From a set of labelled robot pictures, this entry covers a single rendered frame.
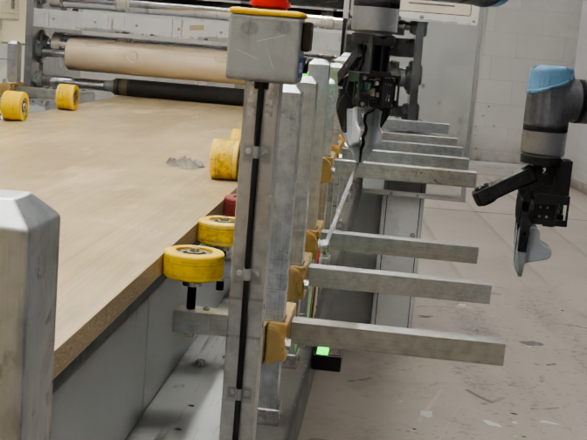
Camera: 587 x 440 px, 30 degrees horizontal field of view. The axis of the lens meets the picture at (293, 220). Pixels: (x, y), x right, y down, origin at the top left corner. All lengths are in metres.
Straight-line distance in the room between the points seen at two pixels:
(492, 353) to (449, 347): 0.06
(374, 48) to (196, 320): 0.58
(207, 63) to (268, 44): 3.15
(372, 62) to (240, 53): 0.71
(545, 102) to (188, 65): 2.52
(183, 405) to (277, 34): 0.80
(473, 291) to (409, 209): 2.53
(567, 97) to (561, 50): 8.89
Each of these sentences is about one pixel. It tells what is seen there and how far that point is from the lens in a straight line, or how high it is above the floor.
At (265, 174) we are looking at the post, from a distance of 1.10.
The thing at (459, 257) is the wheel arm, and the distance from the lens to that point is 1.92.
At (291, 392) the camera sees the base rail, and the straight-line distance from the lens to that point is 1.57.
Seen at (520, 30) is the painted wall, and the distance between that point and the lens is 10.69.
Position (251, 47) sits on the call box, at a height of 1.18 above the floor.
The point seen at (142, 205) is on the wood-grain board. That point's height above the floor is 0.90.
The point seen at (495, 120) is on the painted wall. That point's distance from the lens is 10.68.
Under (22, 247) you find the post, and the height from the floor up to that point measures 1.13.
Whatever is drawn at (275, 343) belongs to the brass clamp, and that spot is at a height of 0.82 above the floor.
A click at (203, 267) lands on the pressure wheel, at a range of 1.42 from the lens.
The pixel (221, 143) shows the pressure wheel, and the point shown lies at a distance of 2.17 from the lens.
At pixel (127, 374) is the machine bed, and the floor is 0.71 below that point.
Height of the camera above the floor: 1.20
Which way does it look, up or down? 10 degrees down
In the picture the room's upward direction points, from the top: 5 degrees clockwise
